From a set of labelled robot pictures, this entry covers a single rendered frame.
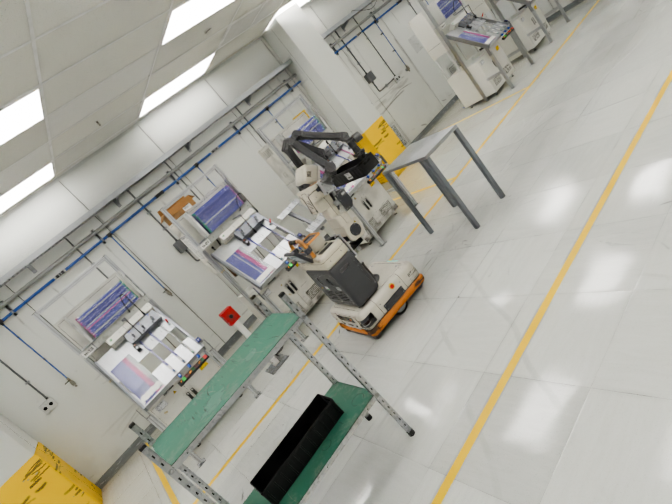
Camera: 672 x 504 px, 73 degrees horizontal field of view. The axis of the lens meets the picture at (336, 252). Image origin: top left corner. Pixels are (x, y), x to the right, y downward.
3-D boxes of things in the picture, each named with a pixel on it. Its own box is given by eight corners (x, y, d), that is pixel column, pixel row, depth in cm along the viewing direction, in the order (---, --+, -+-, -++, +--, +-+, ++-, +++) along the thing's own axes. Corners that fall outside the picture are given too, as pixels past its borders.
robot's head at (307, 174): (303, 182, 352) (303, 163, 352) (294, 187, 371) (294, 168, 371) (320, 183, 358) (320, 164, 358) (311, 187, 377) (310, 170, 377)
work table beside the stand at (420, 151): (478, 228, 391) (424, 156, 370) (429, 234, 455) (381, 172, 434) (505, 195, 405) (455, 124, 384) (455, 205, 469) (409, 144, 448)
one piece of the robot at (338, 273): (370, 320, 353) (301, 242, 331) (340, 313, 402) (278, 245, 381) (396, 290, 364) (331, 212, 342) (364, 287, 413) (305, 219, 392)
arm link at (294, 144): (286, 146, 356) (284, 142, 346) (296, 132, 357) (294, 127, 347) (332, 177, 353) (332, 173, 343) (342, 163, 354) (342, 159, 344)
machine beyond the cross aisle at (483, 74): (538, 59, 706) (471, -50, 657) (516, 86, 671) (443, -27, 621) (472, 96, 824) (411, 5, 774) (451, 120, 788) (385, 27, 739)
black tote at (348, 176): (336, 187, 406) (328, 178, 403) (348, 175, 412) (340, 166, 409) (366, 176, 354) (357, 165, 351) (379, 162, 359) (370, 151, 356)
